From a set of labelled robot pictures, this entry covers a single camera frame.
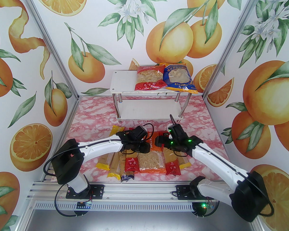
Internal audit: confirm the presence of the slotted metal cable strip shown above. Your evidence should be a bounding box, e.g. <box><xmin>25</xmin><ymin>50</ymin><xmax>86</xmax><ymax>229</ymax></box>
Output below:
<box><xmin>34</xmin><ymin>202</ymin><xmax>198</xmax><ymax>212</ymax></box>

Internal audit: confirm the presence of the white two-tier shelf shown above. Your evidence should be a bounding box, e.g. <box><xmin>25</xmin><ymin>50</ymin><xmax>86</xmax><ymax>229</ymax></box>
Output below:
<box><xmin>110</xmin><ymin>70</ymin><xmax>204</xmax><ymax>124</ymax></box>

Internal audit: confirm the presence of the dark blue spaghetti pack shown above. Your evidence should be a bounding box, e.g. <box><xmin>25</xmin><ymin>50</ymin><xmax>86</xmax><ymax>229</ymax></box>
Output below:
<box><xmin>120</xmin><ymin>152</ymin><xmax>136</xmax><ymax>183</ymax></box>

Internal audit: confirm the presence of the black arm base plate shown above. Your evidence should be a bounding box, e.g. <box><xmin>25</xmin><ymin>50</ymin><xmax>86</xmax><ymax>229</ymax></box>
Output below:
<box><xmin>66</xmin><ymin>184</ymin><xmax>104</xmax><ymax>199</ymax></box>
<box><xmin>176</xmin><ymin>185</ymin><xmax>195</xmax><ymax>199</ymax></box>

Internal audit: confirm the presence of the red spaghetti pack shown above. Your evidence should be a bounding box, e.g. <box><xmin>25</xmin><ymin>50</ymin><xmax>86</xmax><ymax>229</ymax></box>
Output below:
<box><xmin>164</xmin><ymin>148</ymin><xmax>182</xmax><ymax>176</ymax></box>
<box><xmin>125</xmin><ymin>152</ymin><xmax>140</xmax><ymax>174</ymax></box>

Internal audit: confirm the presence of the black base cable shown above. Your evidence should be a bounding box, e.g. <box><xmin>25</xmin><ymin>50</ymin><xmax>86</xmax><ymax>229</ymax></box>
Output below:
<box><xmin>55</xmin><ymin>184</ymin><xmax>92</xmax><ymax>218</ymax></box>
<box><xmin>193</xmin><ymin>200</ymin><xmax>218</xmax><ymax>217</ymax></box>

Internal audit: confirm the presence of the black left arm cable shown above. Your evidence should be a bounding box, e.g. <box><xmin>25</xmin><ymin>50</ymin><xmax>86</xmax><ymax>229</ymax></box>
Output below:
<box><xmin>43</xmin><ymin>122</ymin><xmax>155</xmax><ymax>177</ymax></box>

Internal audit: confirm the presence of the orange pastatime pasta bag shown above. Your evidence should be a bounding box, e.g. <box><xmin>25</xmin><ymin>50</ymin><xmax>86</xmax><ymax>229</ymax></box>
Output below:
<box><xmin>138</xmin><ymin>130</ymin><xmax>165</xmax><ymax>174</ymax></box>

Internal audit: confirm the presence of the aluminium frame post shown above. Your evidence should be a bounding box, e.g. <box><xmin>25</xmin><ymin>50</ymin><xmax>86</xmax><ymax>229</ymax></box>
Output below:
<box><xmin>202</xmin><ymin>0</ymin><xmax>266</xmax><ymax>100</ymax></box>
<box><xmin>20</xmin><ymin>0</ymin><xmax>80</xmax><ymax>99</ymax></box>

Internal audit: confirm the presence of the yellow pastatime spaghetti pack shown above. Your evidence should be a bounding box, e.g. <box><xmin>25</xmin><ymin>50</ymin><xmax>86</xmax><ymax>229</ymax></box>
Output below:
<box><xmin>108</xmin><ymin>152</ymin><xmax>125</xmax><ymax>177</ymax></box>
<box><xmin>177</xmin><ymin>153</ymin><xmax>192</xmax><ymax>170</ymax></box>
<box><xmin>96</xmin><ymin>125</ymin><xmax>125</xmax><ymax>170</ymax></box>

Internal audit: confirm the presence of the red macaroni pasta bag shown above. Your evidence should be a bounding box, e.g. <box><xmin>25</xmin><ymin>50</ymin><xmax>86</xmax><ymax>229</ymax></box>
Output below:
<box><xmin>134</xmin><ymin>65</ymin><xmax>166</xmax><ymax>91</ymax></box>

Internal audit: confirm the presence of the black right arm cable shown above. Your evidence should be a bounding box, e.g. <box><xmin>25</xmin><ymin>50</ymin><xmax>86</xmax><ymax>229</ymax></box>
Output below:
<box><xmin>170</xmin><ymin>115</ymin><xmax>274</xmax><ymax>217</ymax></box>

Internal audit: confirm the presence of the blue orecchiette pasta bag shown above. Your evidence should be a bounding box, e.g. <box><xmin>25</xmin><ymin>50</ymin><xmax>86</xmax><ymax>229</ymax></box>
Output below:
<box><xmin>160</xmin><ymin>62</ymin><xmax>198</xmax><ymax>94</ymax></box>

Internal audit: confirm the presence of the aluminium mounting rail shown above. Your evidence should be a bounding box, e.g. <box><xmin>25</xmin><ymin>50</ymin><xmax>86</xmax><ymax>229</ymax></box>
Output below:
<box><xmin>26</xmin><ymin>181</ymin><xmax>234</xmax><ymax>204</ymax></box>

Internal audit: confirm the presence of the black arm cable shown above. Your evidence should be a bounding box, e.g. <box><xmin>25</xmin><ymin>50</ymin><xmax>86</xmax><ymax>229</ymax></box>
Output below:
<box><xmin>170</xmin><ymin>115</ymin><xmax>274</xmax><ymax>217</ymax></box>
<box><xmin>43</xmin><ymin>122</ymin><xmax>155</xmax><ymax>177</ymax></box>

